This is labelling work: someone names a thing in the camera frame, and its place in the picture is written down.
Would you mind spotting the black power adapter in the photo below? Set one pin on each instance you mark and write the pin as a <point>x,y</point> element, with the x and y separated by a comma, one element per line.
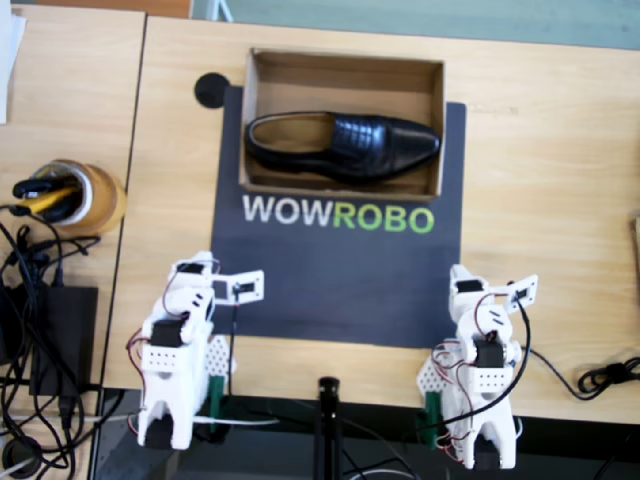
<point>80,320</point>
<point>6,325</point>

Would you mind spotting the green table clamp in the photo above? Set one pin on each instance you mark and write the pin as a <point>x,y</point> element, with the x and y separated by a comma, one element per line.
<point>216,400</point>
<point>432,412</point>

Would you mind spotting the white paper stack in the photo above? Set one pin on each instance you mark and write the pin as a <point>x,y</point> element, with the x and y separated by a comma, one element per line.
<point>10,60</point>

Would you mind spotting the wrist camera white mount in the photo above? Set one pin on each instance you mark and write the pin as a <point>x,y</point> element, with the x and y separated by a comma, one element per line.
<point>247,287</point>
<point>525,292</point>

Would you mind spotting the grey perforated metal panel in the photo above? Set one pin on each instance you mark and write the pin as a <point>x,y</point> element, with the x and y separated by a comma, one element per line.
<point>120,455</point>

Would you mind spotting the black round desk grommet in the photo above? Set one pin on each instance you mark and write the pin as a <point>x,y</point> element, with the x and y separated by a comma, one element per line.
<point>20,450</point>
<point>210,90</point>

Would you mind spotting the black leather shoe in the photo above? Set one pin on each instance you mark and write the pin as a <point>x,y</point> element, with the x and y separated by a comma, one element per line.
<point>370,145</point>

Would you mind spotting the black camera stand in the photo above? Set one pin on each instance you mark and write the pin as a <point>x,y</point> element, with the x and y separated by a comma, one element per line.
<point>327,410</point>

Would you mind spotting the white perforated base plate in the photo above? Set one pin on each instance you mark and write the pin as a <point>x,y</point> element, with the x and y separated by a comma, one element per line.
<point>220,355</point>

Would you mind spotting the dark mat with WOWROBO print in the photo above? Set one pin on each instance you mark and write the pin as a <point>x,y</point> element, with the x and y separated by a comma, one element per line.
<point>340,280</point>

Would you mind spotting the open cardboard box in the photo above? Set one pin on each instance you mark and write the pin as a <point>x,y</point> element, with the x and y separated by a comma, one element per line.
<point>345,75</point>

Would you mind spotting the brown packing tape roll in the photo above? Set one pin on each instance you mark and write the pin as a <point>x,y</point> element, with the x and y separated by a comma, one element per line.
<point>102,200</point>

